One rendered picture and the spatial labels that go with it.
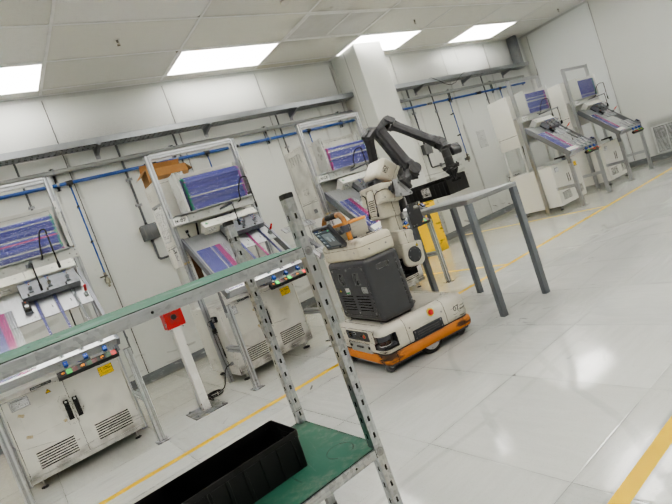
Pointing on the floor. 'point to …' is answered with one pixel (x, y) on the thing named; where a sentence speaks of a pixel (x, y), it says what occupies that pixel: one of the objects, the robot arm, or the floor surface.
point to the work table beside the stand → (483, 240)
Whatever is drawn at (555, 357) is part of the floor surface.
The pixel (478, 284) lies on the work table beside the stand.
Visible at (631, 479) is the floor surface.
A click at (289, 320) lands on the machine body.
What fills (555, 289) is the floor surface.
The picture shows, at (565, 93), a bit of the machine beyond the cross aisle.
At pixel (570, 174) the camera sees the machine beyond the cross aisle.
